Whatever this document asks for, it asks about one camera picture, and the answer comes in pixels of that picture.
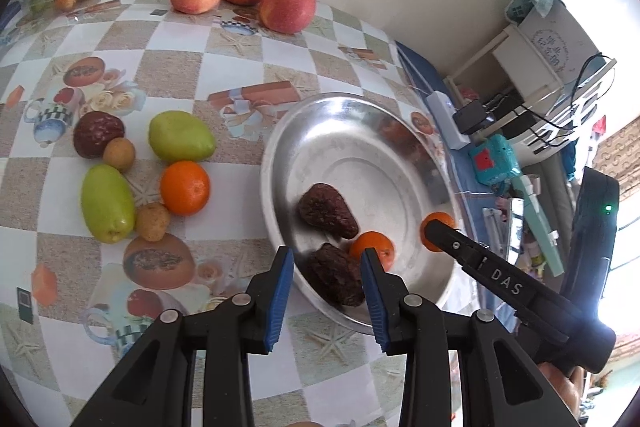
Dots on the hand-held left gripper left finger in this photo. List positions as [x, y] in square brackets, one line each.
[280, 297]

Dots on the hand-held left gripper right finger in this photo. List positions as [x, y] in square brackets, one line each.
[375, 302]

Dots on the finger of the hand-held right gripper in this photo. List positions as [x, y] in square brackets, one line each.
[465, 252]

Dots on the dried red date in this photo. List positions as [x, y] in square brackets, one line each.
[336, 274]
[327, 211]
[98, 134]

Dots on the round metal plate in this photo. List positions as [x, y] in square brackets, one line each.
[350, 157]

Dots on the brown kiwi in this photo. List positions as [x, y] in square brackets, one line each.
[152, 221]

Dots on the green jujube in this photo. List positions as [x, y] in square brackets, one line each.
[107, 203]
[180, 136]

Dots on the person's right hand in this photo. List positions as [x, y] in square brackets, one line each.
[560, 389]

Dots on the light green plastic piece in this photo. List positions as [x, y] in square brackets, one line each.
[542, 227]

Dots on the teal toy box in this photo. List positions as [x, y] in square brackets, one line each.
[495, 159]

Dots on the white plastic basket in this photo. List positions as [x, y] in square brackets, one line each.
[565, 122]

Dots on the white power strip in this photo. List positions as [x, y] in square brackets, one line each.
[447, 119]

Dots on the black power adapter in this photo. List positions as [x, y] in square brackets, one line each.
[472, 116]

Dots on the white printed cardboard box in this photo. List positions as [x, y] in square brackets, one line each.
[560, 42]

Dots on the white wooden rack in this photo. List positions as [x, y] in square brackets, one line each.
[500, 62]

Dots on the teal cloth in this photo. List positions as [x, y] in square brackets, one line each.
[530, 2]

